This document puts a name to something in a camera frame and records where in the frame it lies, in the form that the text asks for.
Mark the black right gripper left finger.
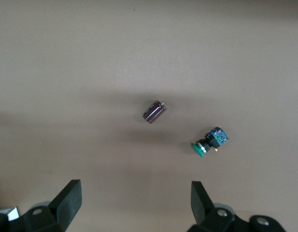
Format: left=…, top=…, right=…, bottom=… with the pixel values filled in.
left=18, top=179, right=83, bottom=232

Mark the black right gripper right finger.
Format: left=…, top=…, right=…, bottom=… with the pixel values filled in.
left=188, top=181, right=285, bottom=232

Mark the green push button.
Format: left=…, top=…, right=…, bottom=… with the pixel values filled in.
left=191, top=126, right=230, bottom=158

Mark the dark purple capacitor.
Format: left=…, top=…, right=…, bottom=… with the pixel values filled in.
left=142, top=100, right=167, bottom=125

